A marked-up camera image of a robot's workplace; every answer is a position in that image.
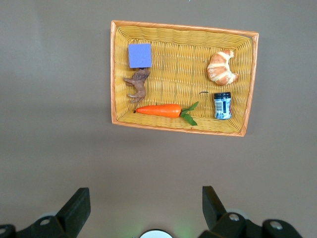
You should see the small blue labelled can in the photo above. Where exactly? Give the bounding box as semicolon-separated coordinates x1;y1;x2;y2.
213;91;233;120

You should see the orange toy carrot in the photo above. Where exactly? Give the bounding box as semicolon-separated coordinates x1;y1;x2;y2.
133;101;200;126

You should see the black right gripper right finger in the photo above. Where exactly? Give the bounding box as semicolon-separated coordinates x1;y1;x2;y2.
199;185;249;238

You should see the brown toy lion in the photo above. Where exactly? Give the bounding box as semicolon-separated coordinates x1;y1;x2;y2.
122;67;151;114

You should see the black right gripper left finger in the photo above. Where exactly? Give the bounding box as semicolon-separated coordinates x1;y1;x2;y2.
14;187;91;238

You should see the purple foam cube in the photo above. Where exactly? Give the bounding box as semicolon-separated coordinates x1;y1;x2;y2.
127;43;153;69

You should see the toy croissant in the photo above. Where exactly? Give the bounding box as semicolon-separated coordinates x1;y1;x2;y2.
207;49;240;87

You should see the yellow wicker basket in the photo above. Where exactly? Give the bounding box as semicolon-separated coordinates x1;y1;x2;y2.
110;20;260;137

